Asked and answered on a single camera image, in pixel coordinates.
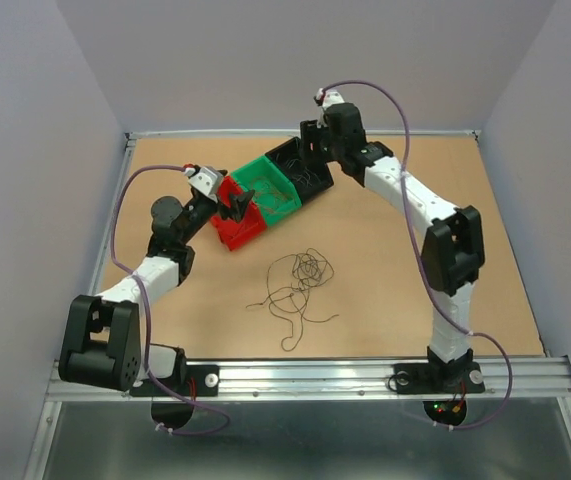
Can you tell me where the green plastic bin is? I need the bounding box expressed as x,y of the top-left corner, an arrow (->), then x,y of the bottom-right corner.
230,155 -> 302,227

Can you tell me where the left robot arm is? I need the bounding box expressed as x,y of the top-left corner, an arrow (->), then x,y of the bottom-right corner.
58,189 -> 254,394

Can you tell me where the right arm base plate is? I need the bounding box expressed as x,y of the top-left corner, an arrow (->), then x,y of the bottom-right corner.
387,363 -> 486,395

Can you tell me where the red plastic bin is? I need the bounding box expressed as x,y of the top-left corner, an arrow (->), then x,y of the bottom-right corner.
210,176 -> 267,251

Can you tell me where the aluminium rail frame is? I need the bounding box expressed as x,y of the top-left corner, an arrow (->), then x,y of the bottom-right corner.
44,129 -> 571,401

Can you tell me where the black plastic bin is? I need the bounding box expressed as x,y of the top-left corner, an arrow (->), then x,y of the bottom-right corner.
266,137 -> 334,205

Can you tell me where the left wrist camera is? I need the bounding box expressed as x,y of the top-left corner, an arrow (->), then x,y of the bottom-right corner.
185,165 -> 227,202

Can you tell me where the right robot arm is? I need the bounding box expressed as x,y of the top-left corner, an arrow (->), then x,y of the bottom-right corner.
300,90 -> 485,395

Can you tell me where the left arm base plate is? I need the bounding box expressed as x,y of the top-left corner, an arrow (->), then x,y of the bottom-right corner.
129,363 -> 220,398

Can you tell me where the thin cable bundle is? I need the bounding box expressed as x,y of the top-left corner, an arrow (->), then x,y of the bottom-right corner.
245,248 -> 341,353

